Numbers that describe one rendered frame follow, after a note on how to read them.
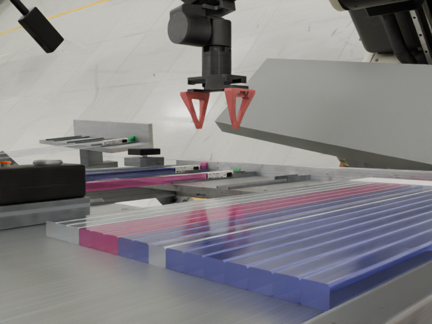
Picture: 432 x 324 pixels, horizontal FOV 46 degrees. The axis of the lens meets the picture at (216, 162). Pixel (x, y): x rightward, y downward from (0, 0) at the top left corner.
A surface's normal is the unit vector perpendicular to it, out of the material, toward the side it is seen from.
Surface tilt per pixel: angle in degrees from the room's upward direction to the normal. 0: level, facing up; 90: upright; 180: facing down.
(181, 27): 43
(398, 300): 47
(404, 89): 0
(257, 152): 0
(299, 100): 0
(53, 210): 90
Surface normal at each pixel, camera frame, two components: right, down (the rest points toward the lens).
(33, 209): 0.73, 0.04
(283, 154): -0.51, -0.65
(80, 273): 0.00, -1.00
